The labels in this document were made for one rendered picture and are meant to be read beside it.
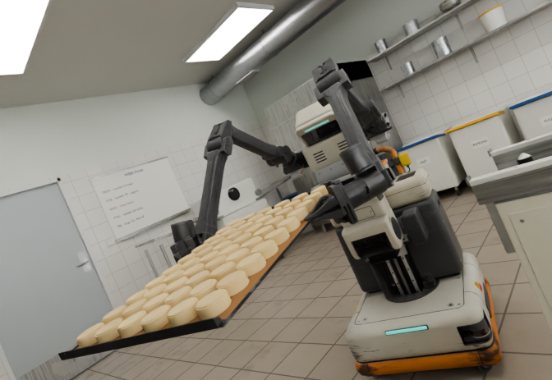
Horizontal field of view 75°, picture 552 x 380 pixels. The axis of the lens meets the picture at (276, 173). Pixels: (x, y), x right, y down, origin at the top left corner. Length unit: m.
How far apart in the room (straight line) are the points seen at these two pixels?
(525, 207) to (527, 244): 0.09
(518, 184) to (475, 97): 4.16
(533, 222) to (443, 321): 0.90
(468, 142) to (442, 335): 2.99
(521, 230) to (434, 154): 3.69
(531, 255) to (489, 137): 3.50
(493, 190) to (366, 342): 1.13
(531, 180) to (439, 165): 3.72
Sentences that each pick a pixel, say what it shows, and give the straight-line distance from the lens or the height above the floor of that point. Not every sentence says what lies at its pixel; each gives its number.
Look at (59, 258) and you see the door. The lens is 4.76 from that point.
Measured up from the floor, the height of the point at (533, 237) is 0.75.
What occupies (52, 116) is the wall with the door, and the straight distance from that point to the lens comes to 5.18.
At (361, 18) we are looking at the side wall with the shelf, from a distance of 5.54.
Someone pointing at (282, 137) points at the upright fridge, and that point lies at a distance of 5.31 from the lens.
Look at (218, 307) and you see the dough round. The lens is 0.54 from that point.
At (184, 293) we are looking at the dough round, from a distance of 0.66.
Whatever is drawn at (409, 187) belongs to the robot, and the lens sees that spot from 1.87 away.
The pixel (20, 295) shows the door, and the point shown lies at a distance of 4.68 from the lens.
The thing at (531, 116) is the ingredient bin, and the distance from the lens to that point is 4.34.
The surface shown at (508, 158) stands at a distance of 1.22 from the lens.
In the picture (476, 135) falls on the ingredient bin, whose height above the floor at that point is 0.61.
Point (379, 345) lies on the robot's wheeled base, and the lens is 1.87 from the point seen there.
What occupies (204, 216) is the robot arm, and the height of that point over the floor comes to 1.06.
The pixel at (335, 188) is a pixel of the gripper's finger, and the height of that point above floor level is 1.02.
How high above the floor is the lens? 1.10
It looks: level
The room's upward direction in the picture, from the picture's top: 24 degrees counter-clockwise
